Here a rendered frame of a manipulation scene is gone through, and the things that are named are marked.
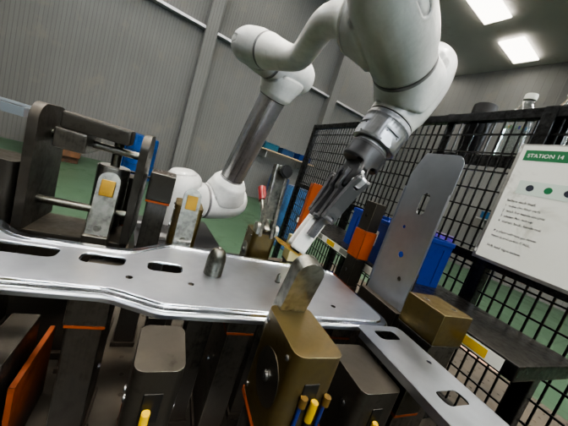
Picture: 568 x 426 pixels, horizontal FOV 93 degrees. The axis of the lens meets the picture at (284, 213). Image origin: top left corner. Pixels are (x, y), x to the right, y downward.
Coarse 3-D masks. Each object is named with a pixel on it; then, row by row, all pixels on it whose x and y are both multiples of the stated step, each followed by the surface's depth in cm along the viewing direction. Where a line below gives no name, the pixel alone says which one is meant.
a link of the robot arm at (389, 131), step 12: (372, 108) 49; (384, 108) 47; (372, 120) 47; (384, 120) 46; (396, 120) 46; (360, 132) 49; (372, 132) 47; (384, 132) 46; (396, 132) 47; (408, 132) 48; (384, 144) 47; (396, 144) 47
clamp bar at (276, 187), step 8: (280, 168) 63; (288, 168) 60; (272, 176) 63; (280, 176) 63; (288, 176) 60; (272, 184) 62; (280, 184) 64; (272, 192) 62; (280, 192) 64; (272, 200) 63; (280, 200) 63; (264, 208) 63; (272, 208) 64; (280, 208) 63; (264, 216) 62; (272, 216) 64; (264, 224) 62; (272, 224) 63; (272, 232) 63
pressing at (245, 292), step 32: (0, 224) 40; (0, 256) 33; (32, 256) 35; (64, 256) 38; (128, 256) 43; (160, 256) 47; (192, 256) 51; (0, 288) 29; (32, 288) 30; (64, 288) 32; (96, 288) 33; (128, 288) 35; (160, 288) 37; (192, 288) 40; (224, 288) 43; (256, 288) 46; (320, 288) 56; (224, 320) 36; (256, 320) 38; (320, 320) 43; (352, 320) 47; (384, 320) 51
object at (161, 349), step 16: (144, 336) 29; (160, 336) 30; (176, 336) 31; (144, 352) 27; (160, 352) 28; (176, 352) 29; (144, 368) 26; (160, 368) 26; (176, 368) 27; (128, 384) 26; (144, 384) 25; (160, 384) 26; (176, 384) 27; (128, 400) 26; (144, 400) 26; (160, 400) 26; (128, 416) 26; (144, 416) 26; (160, 416) 27
